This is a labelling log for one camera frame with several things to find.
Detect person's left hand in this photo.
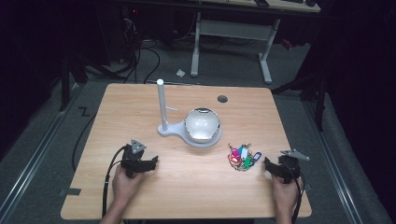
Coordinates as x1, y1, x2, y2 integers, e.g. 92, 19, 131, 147
111, 163, 146, 204

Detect person's right hand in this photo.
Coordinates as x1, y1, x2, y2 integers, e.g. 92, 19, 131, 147
271, 174, 303, 215

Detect grey tape strip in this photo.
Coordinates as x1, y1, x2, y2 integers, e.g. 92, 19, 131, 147
58, 188, 82, 198

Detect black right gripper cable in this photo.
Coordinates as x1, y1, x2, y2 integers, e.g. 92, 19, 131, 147
288, 164, 305, 224

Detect white stand with pole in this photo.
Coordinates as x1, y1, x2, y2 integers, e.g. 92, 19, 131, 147
156, 78, 223, 149

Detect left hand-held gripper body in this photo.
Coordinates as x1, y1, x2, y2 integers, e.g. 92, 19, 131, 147
120, 138, 148, 179

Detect metal floor rail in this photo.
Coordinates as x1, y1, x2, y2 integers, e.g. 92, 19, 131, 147
0, 81, 82, 218
303, 99, 365, 224

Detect pink key tag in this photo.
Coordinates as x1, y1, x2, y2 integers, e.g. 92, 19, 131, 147
230, 148, 242, 163

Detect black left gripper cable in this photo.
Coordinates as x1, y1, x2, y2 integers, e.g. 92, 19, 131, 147
101, 145, 127, 219

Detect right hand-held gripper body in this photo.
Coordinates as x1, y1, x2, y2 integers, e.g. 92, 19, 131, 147
277, 148, 311, 185

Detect black floor cables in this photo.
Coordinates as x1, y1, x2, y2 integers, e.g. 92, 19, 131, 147
118, 15, 162, 85

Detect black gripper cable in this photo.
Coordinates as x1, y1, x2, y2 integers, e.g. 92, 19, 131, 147
101, 145, 127, 219
288, 164, 305, 224

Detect white-framed background desk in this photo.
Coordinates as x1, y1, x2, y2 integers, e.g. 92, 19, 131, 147
190, 0, 321, 85

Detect white glossy bowl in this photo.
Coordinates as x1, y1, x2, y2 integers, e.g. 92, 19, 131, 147
183, 107, 222, 145

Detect black metal stand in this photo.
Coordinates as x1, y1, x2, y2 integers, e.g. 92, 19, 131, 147
312, 71, 329, 133
58, 52, 90, 112

